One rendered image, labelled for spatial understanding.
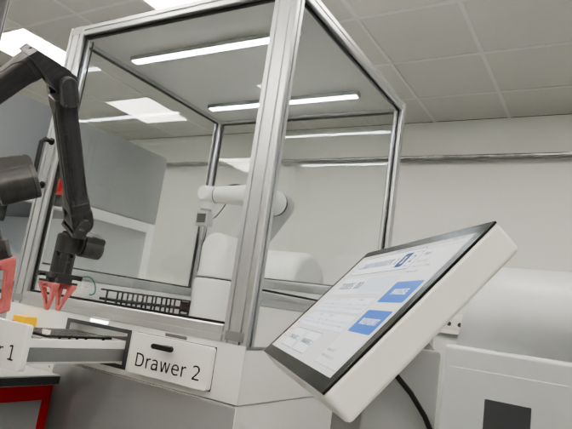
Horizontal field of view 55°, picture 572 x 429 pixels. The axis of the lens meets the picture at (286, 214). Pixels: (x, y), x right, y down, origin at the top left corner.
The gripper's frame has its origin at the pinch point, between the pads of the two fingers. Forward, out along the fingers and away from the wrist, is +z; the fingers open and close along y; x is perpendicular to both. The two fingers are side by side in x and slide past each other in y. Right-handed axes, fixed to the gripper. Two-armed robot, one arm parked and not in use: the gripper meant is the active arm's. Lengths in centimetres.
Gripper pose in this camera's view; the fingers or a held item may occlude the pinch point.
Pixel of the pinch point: (52, 306)
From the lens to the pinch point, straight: 159.5
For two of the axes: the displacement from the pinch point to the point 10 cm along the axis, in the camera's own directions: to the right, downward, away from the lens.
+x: 8.4, 0.5, -5.4
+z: -1.6, 9.7, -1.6
